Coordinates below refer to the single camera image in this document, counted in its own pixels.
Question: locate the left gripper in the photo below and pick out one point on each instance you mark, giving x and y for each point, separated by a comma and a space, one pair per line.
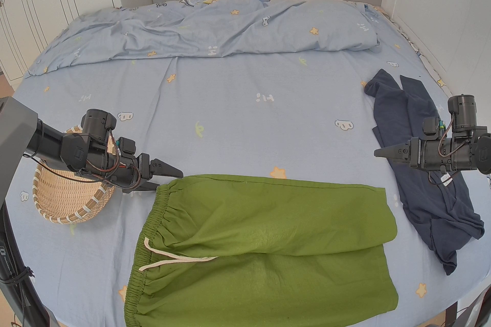
130, 174

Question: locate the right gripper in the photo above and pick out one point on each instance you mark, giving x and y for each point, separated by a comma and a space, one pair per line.
429, 153

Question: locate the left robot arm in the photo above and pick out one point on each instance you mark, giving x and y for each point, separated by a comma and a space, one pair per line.
19, 126

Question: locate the dark blue garment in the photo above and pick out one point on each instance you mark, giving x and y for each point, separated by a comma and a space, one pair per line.
406, 107

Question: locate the round woven basket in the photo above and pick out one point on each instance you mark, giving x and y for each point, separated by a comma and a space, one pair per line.
65, 199

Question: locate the bed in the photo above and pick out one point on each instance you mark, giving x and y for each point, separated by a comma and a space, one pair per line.
249, 118

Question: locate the green shorts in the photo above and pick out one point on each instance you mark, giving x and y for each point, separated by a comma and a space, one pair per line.
268, 222

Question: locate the pale blue quilt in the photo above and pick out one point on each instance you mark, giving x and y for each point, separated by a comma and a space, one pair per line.
230, 30

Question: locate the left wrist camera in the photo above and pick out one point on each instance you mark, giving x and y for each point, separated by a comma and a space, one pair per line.
127, 146

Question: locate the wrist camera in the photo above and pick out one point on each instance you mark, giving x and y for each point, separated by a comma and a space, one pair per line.
127, 146
431, 127

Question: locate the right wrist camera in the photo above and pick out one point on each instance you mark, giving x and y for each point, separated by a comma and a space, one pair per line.
431, 127

